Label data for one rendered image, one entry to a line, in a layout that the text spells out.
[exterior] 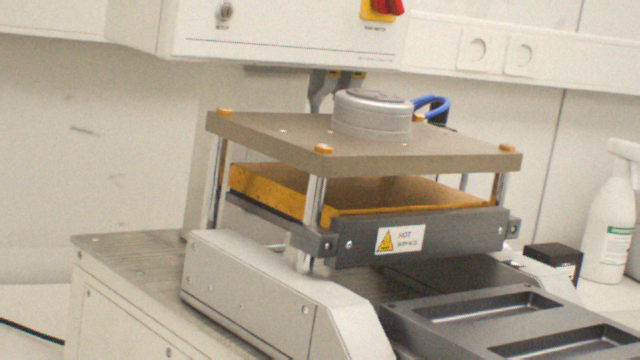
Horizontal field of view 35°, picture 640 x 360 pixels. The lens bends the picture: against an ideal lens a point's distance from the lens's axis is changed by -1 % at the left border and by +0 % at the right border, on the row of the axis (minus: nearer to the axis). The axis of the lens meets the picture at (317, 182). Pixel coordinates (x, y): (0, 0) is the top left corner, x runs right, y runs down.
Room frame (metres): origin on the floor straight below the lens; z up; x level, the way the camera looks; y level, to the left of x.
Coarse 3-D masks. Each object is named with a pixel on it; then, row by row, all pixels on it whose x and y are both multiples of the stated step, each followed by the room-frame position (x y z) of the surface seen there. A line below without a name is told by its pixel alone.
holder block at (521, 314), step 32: (512, 288) 0.92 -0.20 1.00; (384, 320) 0.81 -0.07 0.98; (416, 320) 0.79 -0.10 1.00; (448, 320) 0.85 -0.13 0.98; (480, 320) 0.86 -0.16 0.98; (512, 320) 0.83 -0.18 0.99; (544, 320) 0.84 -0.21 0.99; (576, 320) 0.86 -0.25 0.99; (608, 320) 0.87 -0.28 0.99; (416, 352) 0.78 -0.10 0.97; (448, 352) 0.76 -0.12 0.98; (480, 352) 0.74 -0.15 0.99; (512, 352) 0.78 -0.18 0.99; (544, 352) 0.80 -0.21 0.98; (576, 352) 0.82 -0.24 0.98; (608, 352) 0.79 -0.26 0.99
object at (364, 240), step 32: (352, 224) 0.85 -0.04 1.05; (384, 224) 0.88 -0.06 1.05; (416, 224) 0.90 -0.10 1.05; (448, 224) 0.93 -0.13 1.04; (480, 224) 0.97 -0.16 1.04; (512, 224) 1.00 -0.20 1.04; (320, 256) 0.83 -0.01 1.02; (352, 256) 0.85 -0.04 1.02; (384, 256) 0.88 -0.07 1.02; (416, 256) 0.91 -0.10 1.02; (448, 256) 0.94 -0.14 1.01
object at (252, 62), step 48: (144, 0) 1.02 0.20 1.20; (192, 0) 0.99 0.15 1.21; (240, 0) 1.03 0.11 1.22; (288, 0) 1.07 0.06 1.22; (336, 0) 1.12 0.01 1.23; (384, 0) 1.14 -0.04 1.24; (144, 48) 1.01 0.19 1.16; (192, 48) 1.00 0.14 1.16; (240, 48) 1.04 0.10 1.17; (288, 48) 1.08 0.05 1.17; (336, 48) 1.12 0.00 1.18; (384, 48) 1.17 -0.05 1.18; (240, 96) 1.08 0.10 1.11; (288, 96) 1.12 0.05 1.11; (192, 192) 1.13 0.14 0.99
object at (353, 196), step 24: (240, 168) 0.97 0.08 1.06; (264, 168) 0.99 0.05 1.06; (288, 168) 1.00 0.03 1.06; (240, 192) 0.97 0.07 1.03; (264, 192) 0.94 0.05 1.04; (288, 192) 0.92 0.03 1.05; (336, 192) 0.93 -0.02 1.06; (360, 192) 0.95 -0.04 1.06; (384, 192) 0.96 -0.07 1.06; (408, 192) 0.98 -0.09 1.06; (432, 192) 1.00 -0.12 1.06; (456, 192) 1.02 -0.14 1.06; (264, 216) 0.94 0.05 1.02; (288, 216) 0.92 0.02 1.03; (336, 216) 0.87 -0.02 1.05
